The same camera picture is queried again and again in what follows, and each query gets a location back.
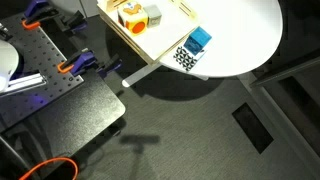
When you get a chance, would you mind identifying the white table base leg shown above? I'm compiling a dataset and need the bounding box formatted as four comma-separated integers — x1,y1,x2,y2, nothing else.
121,62,210,88

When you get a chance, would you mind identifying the black perforated breadboard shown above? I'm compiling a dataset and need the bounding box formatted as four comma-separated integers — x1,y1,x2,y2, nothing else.
0,14,84,127

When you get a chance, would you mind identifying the orange cable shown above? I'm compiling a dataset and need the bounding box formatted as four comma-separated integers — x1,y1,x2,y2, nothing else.
18,157,79,180

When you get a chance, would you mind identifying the wooden tray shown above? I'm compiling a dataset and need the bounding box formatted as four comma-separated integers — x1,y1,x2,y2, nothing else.
97,0,198,64

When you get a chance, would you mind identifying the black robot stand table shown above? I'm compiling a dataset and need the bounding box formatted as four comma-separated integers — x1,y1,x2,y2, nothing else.
0,71,126,180

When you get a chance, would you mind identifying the purple black clamp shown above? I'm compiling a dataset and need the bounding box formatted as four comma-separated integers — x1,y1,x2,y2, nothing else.
21,0,87,33
57,49,122,76

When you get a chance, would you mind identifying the lower purple black clamp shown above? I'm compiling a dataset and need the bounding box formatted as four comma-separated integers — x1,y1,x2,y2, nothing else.
57,49,122,76

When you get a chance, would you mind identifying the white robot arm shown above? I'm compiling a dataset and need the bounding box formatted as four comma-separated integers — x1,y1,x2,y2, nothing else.
0,40,19,93

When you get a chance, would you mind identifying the orange white patterned cube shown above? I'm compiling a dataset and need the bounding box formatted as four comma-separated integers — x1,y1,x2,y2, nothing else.
117,1,148,35

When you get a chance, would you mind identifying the grey cube block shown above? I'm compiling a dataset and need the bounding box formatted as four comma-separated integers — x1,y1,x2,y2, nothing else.
144,5,162,28

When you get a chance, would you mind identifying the blue block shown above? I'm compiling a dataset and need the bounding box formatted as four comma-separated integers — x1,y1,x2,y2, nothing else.
184,27,212,56

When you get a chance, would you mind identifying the silver aluminium rail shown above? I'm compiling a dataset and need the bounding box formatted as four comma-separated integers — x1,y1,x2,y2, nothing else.
0,73,47,97

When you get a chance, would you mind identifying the round white table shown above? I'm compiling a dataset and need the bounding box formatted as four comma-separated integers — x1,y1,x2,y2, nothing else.
159,0,284,79

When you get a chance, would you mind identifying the black white patterned card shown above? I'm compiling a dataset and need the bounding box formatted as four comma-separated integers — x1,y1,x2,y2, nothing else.
173,46,207,71

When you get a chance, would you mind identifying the upper purple black clamp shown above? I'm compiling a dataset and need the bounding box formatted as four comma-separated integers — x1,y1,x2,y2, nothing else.
21,0,87,33

